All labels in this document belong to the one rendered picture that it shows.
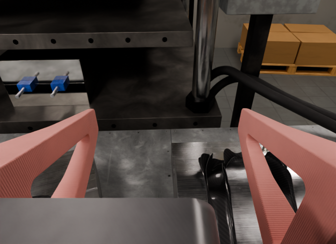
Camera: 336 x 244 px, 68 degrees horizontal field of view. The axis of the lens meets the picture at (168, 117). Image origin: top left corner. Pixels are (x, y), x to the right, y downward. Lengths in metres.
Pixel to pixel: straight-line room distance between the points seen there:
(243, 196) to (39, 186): 0.36
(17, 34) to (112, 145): 0.45
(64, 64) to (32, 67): 0.10
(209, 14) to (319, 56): 2.54
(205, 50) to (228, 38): 2.93
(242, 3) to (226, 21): 2.73
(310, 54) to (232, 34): 1.08
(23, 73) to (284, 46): 2.59
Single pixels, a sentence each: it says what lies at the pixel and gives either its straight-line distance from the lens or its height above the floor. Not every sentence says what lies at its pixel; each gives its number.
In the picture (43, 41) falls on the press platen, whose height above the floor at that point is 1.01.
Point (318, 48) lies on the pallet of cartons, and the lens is 3.16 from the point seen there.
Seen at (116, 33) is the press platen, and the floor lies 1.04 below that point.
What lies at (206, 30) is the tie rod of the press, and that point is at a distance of 0.75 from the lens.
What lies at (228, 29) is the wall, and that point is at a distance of 3.65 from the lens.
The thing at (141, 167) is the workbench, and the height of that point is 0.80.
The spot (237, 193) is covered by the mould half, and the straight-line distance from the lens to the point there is 0.46.
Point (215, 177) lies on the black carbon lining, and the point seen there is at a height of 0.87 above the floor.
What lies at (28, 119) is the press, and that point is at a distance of 0.95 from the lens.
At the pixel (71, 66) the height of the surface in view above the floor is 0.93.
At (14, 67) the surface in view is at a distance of 0.96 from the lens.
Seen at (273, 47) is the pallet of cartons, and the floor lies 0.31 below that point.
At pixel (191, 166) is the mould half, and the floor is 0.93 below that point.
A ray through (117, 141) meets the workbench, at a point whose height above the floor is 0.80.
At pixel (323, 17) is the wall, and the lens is 4.08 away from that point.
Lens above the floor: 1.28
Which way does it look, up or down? 36 degrees down
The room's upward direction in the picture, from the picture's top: straight up
